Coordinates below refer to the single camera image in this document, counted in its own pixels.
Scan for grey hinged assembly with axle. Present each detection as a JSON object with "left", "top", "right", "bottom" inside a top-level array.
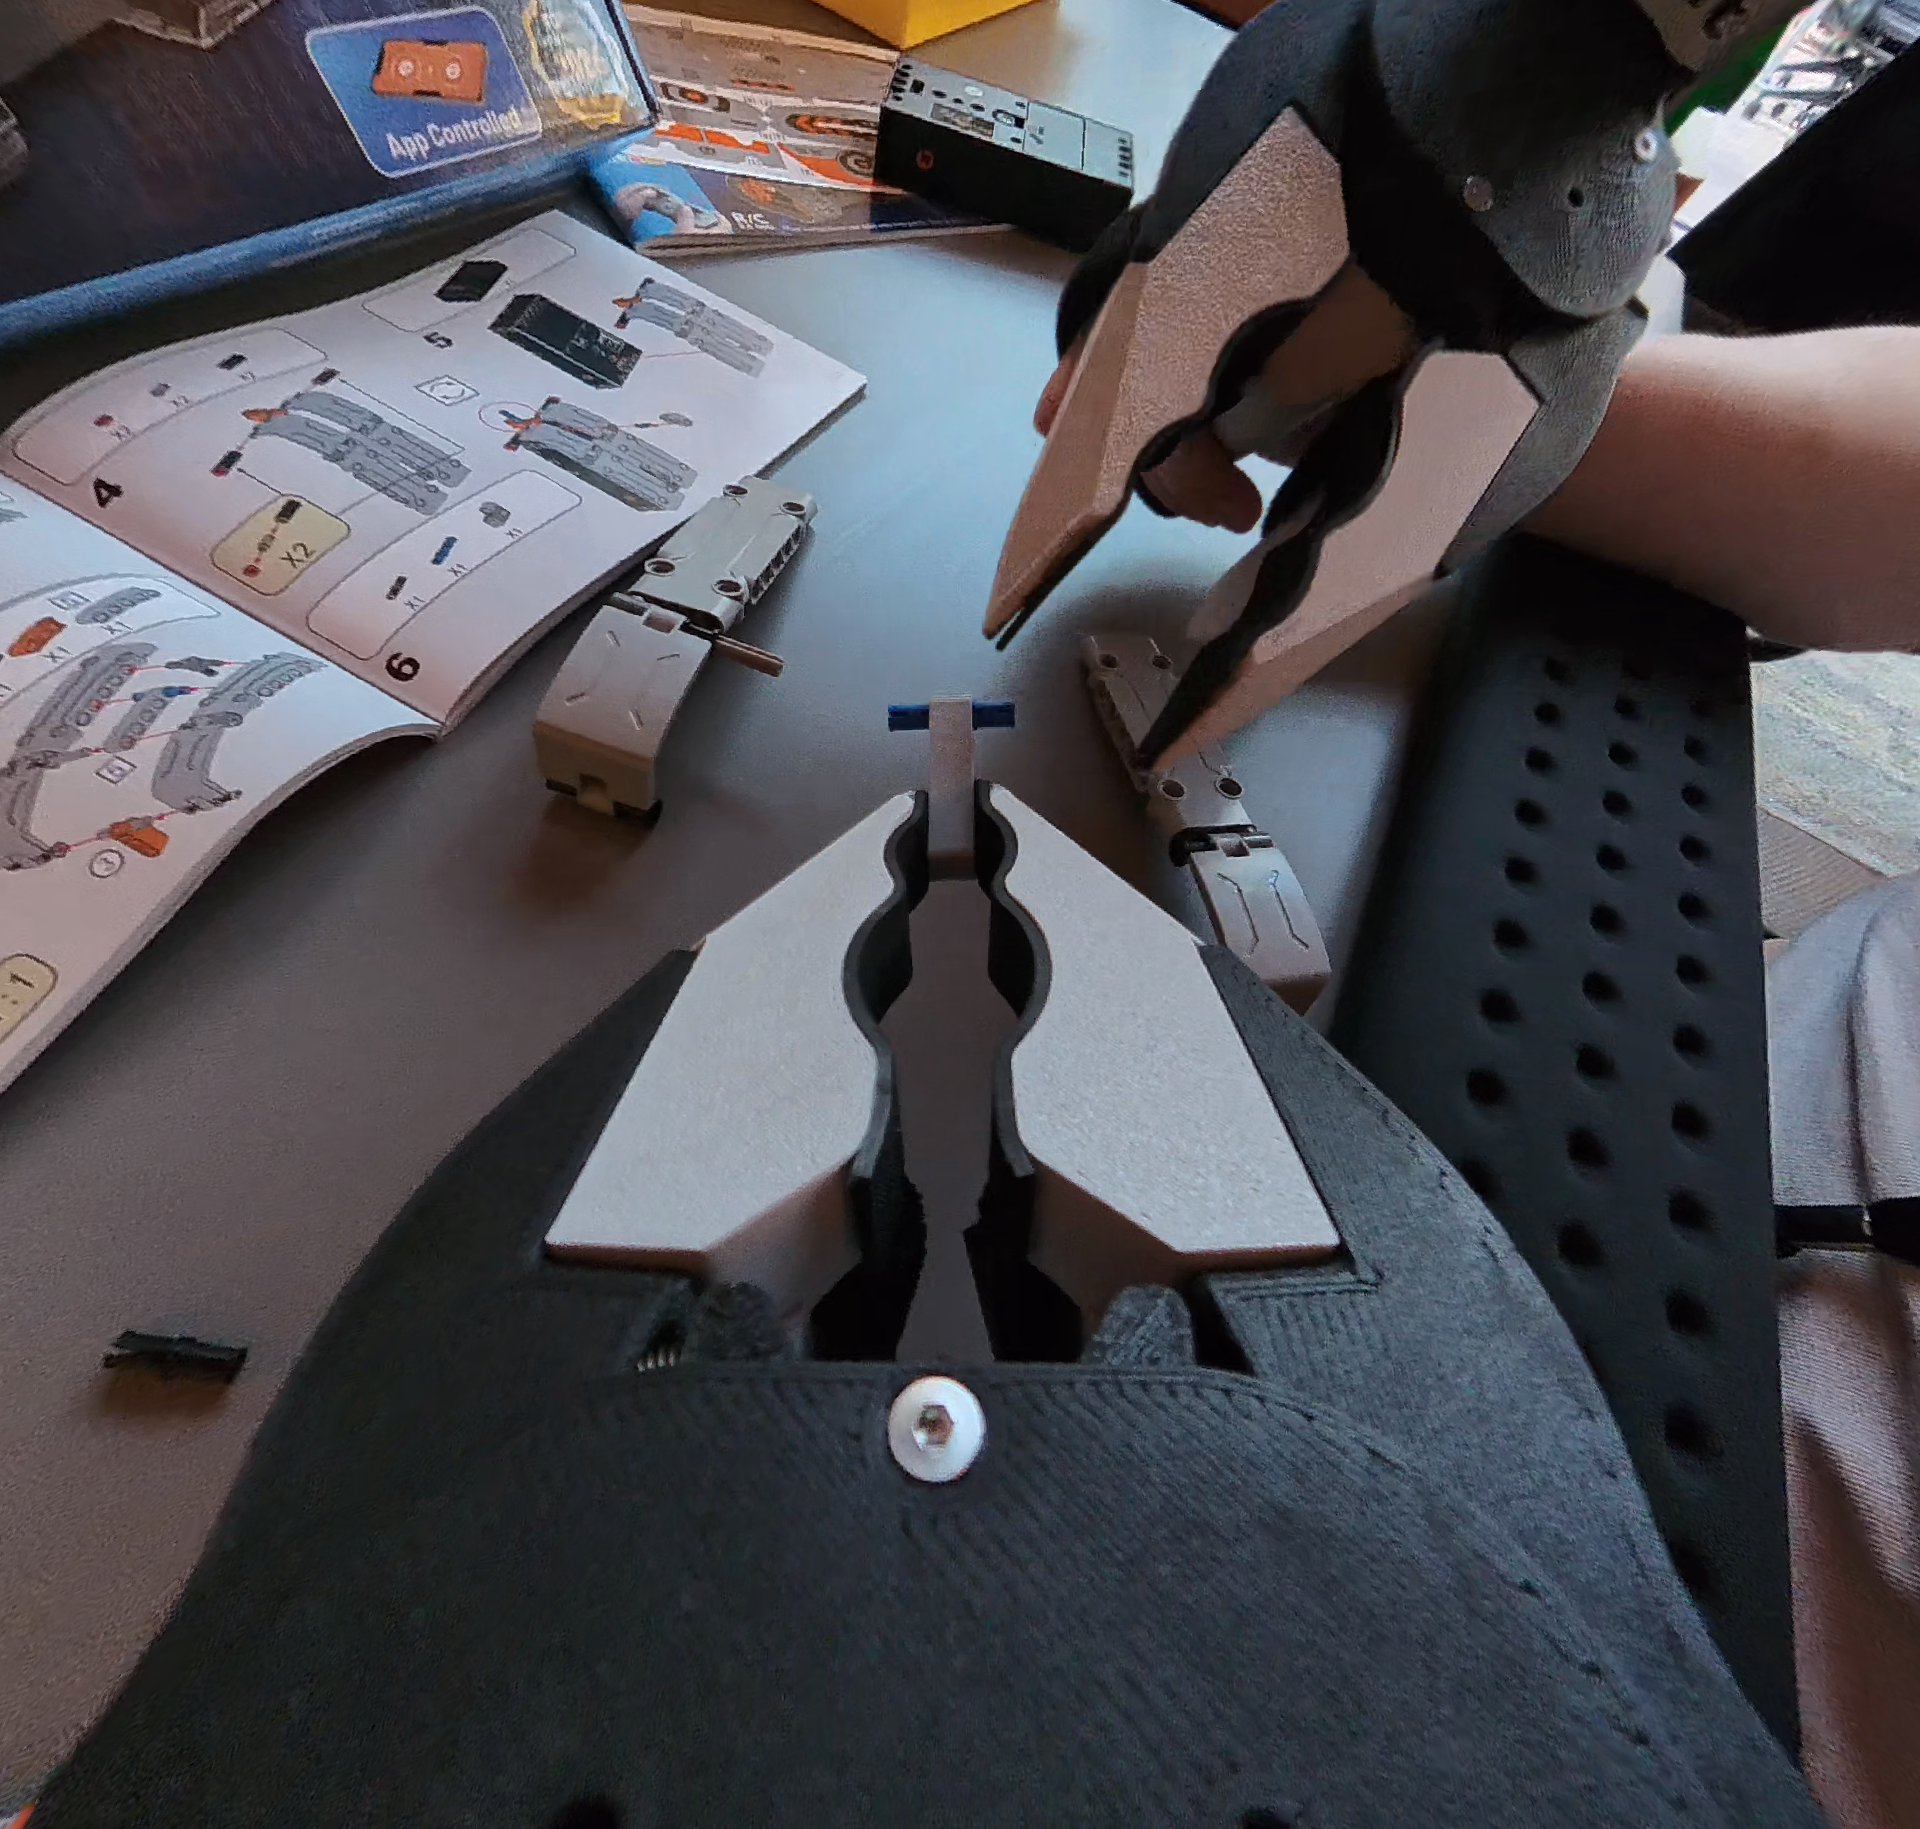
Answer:
[{"left": 532, "top": 479, "right": 821, "bottom": 831}]

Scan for blue toy kit box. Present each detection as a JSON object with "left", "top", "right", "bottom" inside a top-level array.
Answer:
[{"left": 0, "top": 0, "right": 663, "bottom": 349}]

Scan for grey hinged block assembly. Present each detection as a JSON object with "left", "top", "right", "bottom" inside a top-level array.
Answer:
[{"left": 1081, "top": 629, "right": 1335, "bottom": 1017}]

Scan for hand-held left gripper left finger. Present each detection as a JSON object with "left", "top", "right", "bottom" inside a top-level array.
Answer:
[{"left": 544, "top": 791, "right": 921, "bottom": 1281}]

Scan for person's right hand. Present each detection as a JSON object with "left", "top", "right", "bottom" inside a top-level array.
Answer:
[{"left": 1033, "top": 0, "right": 1390, "bottom": 532}]

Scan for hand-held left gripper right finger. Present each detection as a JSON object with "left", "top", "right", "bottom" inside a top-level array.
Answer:
[{"left": 980, "top": 779, "right": 1343, "bottom": 1269}]

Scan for person's grey trousers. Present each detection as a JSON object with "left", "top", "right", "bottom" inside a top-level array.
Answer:
[{"left": 1767, "top": 875, "right": 1920, "bottom": 1829}]

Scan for folded colour leaflet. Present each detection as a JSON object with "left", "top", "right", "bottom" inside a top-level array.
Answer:
[{"left": 588, "top": 3, "right": 1024, "bottom": 259}]

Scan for grey connector with blue pin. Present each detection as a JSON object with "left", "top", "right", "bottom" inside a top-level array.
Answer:
[{"left": 885, "top": 695, "right": 1016, "bottom": 872}]

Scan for open instruction booklet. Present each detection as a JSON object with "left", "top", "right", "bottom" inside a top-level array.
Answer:
[{"left": 0, "top": 208, "right": 869, "bottom": 1099}]

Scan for small black pin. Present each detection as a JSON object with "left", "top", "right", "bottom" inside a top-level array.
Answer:
[{"left": 103, "top": 1327, "right": 250, "bottom": 1387}]

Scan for black perforated chair back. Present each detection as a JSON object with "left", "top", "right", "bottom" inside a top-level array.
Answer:
[{"left": 1333, "top": 537, "right": 1809, "bottom": 1764}]

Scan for person's right forearm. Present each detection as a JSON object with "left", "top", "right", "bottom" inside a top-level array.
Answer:
[{"left": 1446, "top": 314, "right": 1920, "bottom": 656}]

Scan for black battery box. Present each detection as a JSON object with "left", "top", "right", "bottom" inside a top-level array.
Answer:
[{"left": 874, "top": 53, "right": 1138, "bottom": 254}]

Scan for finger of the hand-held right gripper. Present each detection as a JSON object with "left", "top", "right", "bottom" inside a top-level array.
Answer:
[
  {"left": 1135, "top": 342, "right": 1551, "bottom": 787},
  {"left": 981, "top": 100, "right": 1353, "bottom": 650}
]

